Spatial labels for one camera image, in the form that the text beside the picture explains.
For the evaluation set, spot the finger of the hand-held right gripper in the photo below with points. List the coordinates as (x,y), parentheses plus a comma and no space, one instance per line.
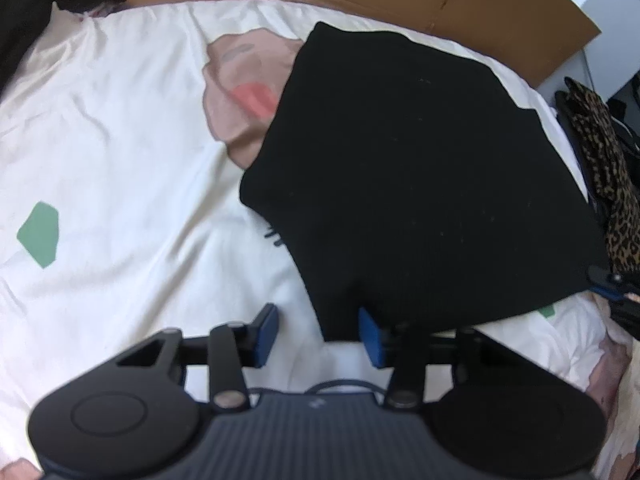
(630,312)
(607,287)

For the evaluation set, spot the black cloth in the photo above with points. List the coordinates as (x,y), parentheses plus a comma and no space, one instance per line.
(25,20)

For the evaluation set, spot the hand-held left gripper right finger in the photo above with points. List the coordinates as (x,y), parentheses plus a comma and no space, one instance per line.
(371,340)

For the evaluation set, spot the leopard print garment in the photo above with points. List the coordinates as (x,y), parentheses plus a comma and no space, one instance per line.
(607,170)

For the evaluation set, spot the white printed bedsheet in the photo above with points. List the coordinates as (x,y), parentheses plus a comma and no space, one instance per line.
(125,135)

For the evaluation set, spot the black pants with bear print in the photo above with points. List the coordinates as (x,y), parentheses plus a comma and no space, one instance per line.
(400,160)

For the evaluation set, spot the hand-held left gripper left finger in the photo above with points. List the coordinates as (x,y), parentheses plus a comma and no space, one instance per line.
(265,335)

